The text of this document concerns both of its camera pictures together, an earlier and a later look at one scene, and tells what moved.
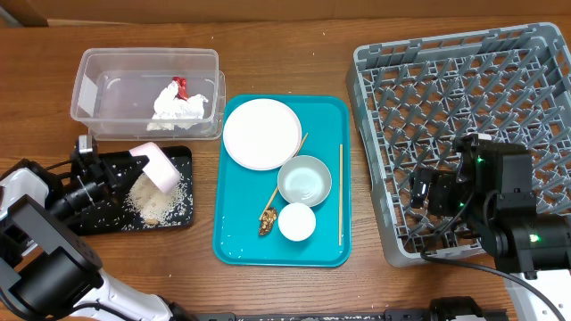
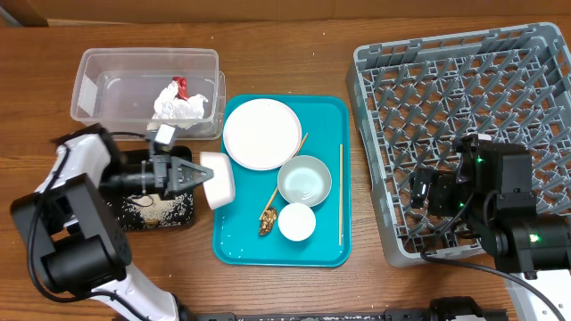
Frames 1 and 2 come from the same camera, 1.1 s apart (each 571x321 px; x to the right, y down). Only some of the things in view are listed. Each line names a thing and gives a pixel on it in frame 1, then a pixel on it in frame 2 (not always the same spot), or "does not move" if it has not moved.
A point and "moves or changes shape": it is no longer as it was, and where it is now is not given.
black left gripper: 112,168 → 163,162
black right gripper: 439,181 does not move
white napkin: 172,112 does not move
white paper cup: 297,221 does not move
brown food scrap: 268,220 does not move
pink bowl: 159,168 moves or changes shape
